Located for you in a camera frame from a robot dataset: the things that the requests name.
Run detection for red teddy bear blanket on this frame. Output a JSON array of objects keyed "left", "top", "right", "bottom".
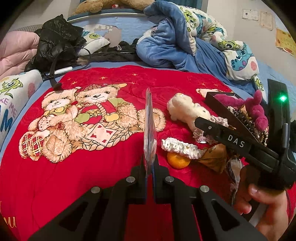
[{"left": 0, "top": 65, "right": 296, "bottom": 241}]

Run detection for dark clothes by headboard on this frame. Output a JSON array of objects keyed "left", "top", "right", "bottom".
[{"left": 78, "top": 38, "right": 141, "bottom": 63}]

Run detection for right hand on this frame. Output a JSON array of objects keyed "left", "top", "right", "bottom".
[{"left": 233, "top": 165, "right": 289, "bottom": 240}]

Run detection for brown teddy bear plush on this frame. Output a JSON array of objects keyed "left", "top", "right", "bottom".
[{"left": 73, "top": 0, "right": 154, "bottom": 15}]

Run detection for pink quilt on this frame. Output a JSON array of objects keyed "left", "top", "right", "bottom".
[{"left": 1, "top": 31, "right": 40, "bottom": 79}]

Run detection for blue monster print blanket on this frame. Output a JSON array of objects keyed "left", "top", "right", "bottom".
[{"left": 136, "top": 1, "right": 264, "bottom": 95}]

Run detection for white tube pen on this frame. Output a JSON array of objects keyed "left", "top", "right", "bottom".
[{"left": 54, "top": 66, "right": 73, "bottom": 75}]

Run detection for orange wall certificate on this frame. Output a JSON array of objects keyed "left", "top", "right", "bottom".
[{"left": 275, "top": 28, "right": 296, "bottom": 57}]

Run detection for white rabbit plush toy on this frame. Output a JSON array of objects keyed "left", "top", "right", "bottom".
[{"left": 166, "top": 93, "right": 211, "bottom": 132}]

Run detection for white lace scrunchie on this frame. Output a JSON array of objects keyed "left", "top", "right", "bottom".
[{"left": 161, "top": 138, "right": 207, "bottom": 160}]

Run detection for small monster print pillow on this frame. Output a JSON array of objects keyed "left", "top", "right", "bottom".
[{"left": 78, "top": 24, "right": 110, "bottom": 56}]

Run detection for white scream pillow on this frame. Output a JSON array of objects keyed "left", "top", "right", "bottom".
[{"left": 0, "top": 70, "right": 43, "bottom": 146}]

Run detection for black cardboard tray box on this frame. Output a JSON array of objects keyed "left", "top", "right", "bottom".
[{"left": 205, "top": 91, "right": 268, "bottom": 145}]

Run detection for magenta plush toy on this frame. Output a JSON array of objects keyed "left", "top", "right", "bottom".
[{"left": 214, "top": 90, "right": 268, "bottom": 132}]

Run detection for black card plastic packet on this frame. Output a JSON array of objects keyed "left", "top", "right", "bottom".
[{"left": 144, "top": 88, "right": 157, "bottom": 176}]

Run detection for orange tangerine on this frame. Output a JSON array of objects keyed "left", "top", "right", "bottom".
[{"left": 166, "top": 152, "right": 191, "bottom": 169}]

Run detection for gold pyramid gift box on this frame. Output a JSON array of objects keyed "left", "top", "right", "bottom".
[{"left": 198, "top": 144, "right": 227, "bottom": 173}]

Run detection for black puffer jacket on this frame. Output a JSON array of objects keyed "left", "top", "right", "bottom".
[{"left": 24, "top": 15, "right": 86, "bottom": 73}]

